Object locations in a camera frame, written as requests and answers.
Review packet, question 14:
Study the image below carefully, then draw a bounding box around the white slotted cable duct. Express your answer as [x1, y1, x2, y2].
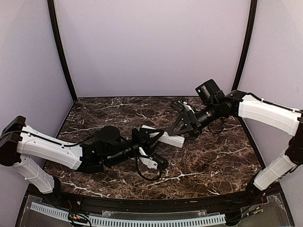
[30, 202, 226, 227]

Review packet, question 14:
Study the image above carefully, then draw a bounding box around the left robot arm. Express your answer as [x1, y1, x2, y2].
[0, 116, 168, 206]

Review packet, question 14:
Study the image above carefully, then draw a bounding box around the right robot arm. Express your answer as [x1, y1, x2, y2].
[168, 79, 303, 205]

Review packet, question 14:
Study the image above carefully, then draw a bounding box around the right black frame post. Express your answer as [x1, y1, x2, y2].
[232, 0, 258, 90]

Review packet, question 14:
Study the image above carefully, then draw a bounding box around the black front rail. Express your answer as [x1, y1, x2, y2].
[28, 184, 282, 215]

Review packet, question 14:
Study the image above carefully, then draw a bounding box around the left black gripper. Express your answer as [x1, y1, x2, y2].
[106, 128, 165, 167]

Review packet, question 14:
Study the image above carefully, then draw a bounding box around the white remote control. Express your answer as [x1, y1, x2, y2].
[141, 125, 185, 148]

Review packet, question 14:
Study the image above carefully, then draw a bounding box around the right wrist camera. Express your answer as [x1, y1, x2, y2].
[170, 99, 197, 116]

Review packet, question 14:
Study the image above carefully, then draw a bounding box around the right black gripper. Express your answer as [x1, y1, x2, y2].
[168, 101, 221, 141]

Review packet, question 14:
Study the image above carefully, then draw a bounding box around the black frame post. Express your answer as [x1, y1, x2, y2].
[232, 0, 258, 90]
[47, 0, 78, 102]

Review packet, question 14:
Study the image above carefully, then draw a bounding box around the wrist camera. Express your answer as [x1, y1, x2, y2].
[139, 147, 168, 170]
[170, 99, 197, 116]

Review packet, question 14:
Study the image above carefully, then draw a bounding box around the left black frame post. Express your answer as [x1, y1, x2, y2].
[47, 0, 78, 102]

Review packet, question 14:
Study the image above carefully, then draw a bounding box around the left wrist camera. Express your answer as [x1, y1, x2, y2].
[139, 147, 168, 170]

